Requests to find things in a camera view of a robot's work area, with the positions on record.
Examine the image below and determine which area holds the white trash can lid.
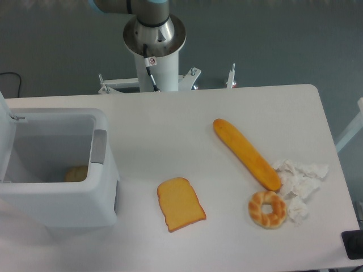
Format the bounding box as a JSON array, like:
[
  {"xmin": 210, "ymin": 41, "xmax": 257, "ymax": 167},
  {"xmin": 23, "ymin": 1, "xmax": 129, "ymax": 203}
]
[{"xmin": 0, "ymin": 93, "xmax": 19, "ymax": 182}]

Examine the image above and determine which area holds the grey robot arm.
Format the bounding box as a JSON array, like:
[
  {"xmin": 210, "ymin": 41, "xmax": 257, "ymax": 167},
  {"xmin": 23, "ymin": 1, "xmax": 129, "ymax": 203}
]
[{"xmin": 89, "ymin": 1, "xmax": 175, "ymax": 56}]

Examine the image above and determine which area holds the white trash can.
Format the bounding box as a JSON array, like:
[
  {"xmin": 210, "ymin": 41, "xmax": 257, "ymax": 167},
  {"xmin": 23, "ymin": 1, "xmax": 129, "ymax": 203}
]
[{"xmin": 1, "ymin": 108, "xmax": 120, "ymax": 228}]

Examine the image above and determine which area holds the toast bread slice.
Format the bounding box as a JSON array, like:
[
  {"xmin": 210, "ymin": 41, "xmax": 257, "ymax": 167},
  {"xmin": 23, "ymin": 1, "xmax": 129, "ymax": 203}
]
[{"xmin": 157, "ymin": 177, "xmax": 206, "ymax": 232}]

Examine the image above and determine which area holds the long baguette bread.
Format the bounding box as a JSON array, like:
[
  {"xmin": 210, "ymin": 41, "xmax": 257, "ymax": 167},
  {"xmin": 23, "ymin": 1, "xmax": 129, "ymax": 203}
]
[{"xmin": 213, "ymin": 118, "xmax": 282, "ymax": 192}]

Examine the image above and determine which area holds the round bread roll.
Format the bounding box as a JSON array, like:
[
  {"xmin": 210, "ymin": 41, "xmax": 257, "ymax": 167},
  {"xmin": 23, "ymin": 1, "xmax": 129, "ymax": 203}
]
[{"xmin": 64, "ymin": 165, "xmax": 88, "ymax": 182}]

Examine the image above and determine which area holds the large crumpled white tissue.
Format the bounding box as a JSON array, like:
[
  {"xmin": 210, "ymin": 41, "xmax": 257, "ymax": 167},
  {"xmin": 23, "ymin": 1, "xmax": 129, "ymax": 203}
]
[{"xmin": 272, "ymin": 159, "xmax": 330, "ymax": 199}]

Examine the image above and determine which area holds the small crumpled white tissue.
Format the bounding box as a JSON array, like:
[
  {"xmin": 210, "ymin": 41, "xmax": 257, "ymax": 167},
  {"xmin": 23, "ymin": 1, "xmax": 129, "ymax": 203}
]
[{"xmin": 288, "ymin": 196, "xmax": 309, "ymax": 226}]

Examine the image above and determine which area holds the black device at edge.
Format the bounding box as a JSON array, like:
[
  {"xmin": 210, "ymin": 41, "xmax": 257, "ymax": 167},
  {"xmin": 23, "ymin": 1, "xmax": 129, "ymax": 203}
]
[{"xmin": 341, "ymin": 229, "xmax": 362, "ymax": 260}]

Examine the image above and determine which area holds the robot base cable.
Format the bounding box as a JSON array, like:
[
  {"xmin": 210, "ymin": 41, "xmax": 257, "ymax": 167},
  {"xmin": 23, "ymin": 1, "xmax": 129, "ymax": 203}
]
[{"xmin": 142, "ymin": 42, "xmax": 161, "ymax": 92}]

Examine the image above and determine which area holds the twisted ring bread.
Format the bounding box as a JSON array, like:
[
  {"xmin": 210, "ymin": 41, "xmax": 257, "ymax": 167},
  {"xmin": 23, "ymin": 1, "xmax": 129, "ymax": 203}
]
[{"xmin": 248, "ymin": 191, "xmax": 287, "ymax": 229}]

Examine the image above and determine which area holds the white frame bar right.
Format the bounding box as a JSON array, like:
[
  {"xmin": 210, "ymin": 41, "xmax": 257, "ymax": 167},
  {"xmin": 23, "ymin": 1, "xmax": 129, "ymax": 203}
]
[{"xmin": 335, "ymin": 98, "xmax": 362, "ymax": 153}]

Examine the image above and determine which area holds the black floor cable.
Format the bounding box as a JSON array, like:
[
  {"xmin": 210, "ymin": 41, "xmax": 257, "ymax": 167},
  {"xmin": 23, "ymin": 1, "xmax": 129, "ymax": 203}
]
[{"xmin": 0, "ymin": 71, "xmax": 22, "ymax": 99}]

